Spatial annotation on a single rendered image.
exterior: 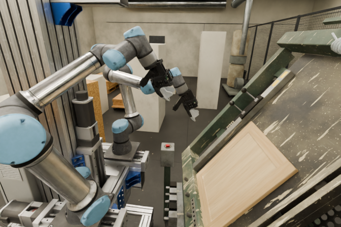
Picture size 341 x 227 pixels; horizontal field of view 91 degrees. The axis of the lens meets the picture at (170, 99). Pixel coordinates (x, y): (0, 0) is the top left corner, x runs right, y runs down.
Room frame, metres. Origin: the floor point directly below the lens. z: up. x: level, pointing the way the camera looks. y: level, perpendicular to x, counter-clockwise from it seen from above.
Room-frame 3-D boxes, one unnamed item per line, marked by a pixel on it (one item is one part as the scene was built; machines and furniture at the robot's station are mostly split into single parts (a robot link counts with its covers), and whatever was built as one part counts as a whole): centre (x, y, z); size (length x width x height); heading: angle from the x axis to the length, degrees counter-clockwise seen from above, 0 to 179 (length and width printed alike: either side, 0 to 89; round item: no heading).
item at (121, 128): (1.10, 0.36, 1.20); 0.13 x 0.12 x 0.14; 148
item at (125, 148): (1.10, 0.36, 1.09); 0.15 x 0.15 x 0.10
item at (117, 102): (4.43, 1.29, 0.15); 0.61 x 0.51 x 0.31; 173
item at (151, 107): (3.58, 0.48, 0.88); 0.90 x 0.60 x 1.75; 173
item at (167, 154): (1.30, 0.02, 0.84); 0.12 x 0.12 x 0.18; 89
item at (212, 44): (4.76, -1.07, 1.03); 0.60 x 0.58 x 2.05; 173
